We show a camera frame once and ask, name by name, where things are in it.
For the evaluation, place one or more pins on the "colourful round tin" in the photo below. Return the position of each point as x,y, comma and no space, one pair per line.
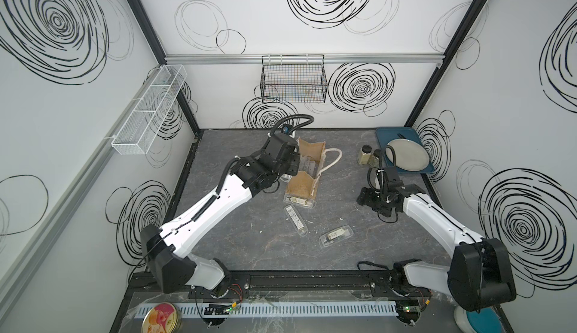
162,318

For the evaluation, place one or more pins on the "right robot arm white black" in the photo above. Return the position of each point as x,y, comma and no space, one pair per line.
467,249

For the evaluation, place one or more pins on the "aluminium wall rail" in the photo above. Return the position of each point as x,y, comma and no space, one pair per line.
340,58
17,278

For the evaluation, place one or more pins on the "clear compass case lone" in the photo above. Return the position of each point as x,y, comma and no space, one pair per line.
335,236

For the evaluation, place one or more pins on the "clear compass case blue compass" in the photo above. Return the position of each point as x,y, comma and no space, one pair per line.
310,166

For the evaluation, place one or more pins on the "black corner frame post left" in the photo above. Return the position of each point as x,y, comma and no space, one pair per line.
155,45

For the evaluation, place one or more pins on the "black wire wall basket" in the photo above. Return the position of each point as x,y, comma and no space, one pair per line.
294,83

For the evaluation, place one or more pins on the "grey round plate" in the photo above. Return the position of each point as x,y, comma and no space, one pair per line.
407,155

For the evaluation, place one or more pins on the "burlap canvas cat bag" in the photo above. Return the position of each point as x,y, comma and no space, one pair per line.
315,159

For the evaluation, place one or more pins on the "white wire wall shelf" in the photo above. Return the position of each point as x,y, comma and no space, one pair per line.
155,114

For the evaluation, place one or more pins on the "white slotted cable duct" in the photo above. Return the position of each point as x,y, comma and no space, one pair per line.
293,309

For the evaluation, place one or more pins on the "aluminium wall rail back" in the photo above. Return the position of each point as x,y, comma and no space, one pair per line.
340,58

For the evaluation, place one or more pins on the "spice jar green herbs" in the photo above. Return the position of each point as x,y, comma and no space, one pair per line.
374,160

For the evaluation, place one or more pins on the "black corner frame post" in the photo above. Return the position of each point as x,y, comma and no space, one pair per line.
155,45
470,17

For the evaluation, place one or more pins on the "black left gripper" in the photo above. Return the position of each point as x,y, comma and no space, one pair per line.
294,163

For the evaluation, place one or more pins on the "clear compass case by bag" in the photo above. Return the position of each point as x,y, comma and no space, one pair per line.
299,201

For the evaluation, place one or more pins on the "aluminium wall rail left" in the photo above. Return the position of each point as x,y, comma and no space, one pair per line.
17,278

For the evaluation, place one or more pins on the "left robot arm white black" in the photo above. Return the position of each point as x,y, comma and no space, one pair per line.
167,250

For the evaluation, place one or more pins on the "black corner frame post right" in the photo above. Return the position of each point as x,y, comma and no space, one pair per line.
470,17

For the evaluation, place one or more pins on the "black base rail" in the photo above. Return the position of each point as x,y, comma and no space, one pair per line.
311,281

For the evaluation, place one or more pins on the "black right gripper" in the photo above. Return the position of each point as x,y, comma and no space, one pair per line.
364,198

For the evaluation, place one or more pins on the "spice jar pale contents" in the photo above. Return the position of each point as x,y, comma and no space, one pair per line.
364,155

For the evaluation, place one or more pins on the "teal rectangular tray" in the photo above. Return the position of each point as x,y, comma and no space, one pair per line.
387,134

